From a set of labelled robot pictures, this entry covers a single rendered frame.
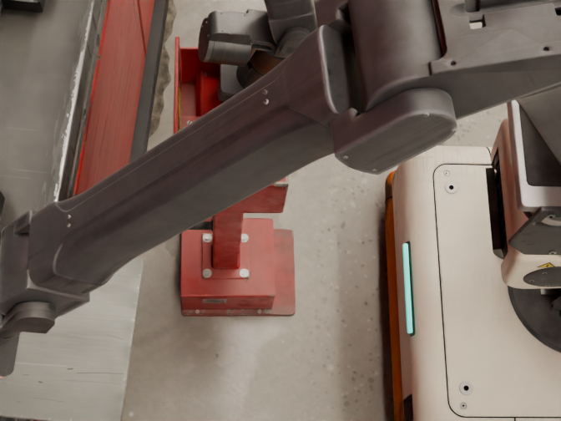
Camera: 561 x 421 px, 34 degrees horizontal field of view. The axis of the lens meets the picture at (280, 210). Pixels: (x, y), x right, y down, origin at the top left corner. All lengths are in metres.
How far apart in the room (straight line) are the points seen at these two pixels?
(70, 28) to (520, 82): 0.86
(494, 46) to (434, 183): 1.38
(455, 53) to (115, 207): 0.28
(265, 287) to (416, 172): 0.39
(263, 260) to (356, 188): 0.33
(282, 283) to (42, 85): 0.94
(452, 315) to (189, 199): 1.22
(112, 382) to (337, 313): 1.11
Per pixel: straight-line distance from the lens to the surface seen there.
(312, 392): 2.00
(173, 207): 0.63
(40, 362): 1.00
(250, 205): 1.35
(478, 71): 0.50
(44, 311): 0.75
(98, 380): 0.99
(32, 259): 0.73
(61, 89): 1.24
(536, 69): 0.51
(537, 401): 1.81
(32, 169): 1.20
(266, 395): 1.99
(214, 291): 1.91
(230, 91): 1.28
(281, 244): 2.06
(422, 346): 1.78
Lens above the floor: 1.97
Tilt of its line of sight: 70 degrees down
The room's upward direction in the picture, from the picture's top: 11 degrees clockwise
